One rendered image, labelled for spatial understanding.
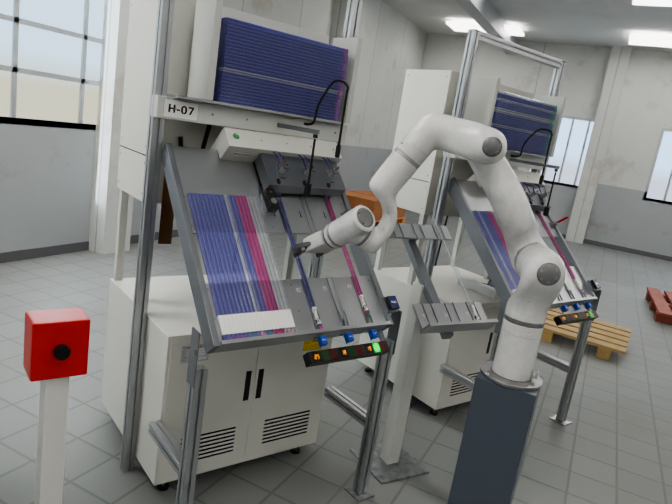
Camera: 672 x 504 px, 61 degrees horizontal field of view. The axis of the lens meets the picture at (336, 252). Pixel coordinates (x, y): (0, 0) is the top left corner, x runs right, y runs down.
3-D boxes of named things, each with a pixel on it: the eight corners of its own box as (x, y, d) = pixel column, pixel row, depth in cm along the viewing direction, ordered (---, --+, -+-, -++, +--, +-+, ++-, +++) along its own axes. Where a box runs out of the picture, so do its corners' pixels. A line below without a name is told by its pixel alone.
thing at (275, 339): (379, 331, 207) (391, 323, 202) (212, 353, 166) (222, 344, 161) (378, 328, 207) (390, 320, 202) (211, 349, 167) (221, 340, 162)
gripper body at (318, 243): (345, 224, 182) (325, 236, 190) (319, 224, 176) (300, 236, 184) (350, 246, 180) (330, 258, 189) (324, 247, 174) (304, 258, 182)
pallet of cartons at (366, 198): (355, 214, 955) (359, 188, 946) (405, 225, 919) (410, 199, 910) (322, 219, 846) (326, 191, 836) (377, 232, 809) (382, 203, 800)
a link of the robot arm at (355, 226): (355, 231, 181) (332, 215, 177) (381, 216, 171) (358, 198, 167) (348, 252, 176) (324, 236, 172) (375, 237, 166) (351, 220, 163)
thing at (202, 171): (347, 239, 221) (354, 232, 217) (185, 238, 180) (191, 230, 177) (322, 169, 233) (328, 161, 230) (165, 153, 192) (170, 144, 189)
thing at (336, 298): (382, 325, 206) (388, 322, 203) (214, 346, 165) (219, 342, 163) (365, 278, 213) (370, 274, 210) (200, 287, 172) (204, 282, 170)
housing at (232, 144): (323, 179, 232) (342, 158, 223) (213, 169, 202) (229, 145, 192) (317, 162, 235) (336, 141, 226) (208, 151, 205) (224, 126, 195)
